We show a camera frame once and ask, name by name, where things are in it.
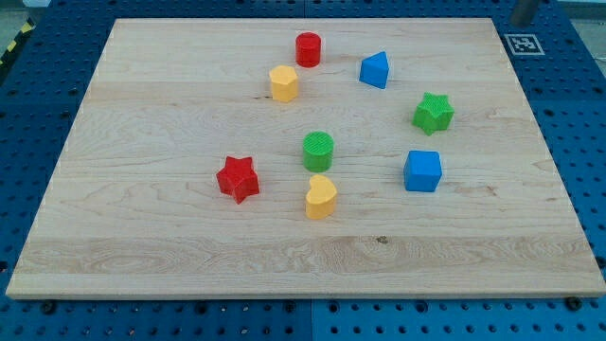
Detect red star block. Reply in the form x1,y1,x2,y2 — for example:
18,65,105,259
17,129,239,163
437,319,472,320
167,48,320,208
216,156,260,205

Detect blue triangular prism block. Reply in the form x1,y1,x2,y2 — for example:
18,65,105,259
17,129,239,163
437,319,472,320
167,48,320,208
359,51,389,89

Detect green cylinder block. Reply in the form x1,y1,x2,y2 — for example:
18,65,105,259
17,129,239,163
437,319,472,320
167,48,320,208
303,131,334,172

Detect yellow heart block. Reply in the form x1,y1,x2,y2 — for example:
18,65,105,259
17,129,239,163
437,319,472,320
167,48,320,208
305,174,338,220

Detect white fiducial marker tag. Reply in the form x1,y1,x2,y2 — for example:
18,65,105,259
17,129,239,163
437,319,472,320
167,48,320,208
504,33,544,56

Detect light wooden board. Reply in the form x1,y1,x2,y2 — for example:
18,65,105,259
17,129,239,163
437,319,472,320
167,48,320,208
7,18,605,299

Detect yellow black hazard tape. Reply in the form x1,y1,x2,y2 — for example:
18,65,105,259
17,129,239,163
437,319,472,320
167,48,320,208
1,18,36,66

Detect yellow pentagon block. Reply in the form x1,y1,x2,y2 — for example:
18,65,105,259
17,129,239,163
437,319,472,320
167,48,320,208
269,65,298,102

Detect green star block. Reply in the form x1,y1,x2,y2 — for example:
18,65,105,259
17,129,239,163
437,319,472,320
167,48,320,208
412,92,455,135

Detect blue cube block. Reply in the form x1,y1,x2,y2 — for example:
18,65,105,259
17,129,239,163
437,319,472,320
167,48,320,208
403,150,442,192

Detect red cylinder block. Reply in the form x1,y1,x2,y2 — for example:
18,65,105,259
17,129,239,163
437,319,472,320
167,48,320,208
295,32,322,68

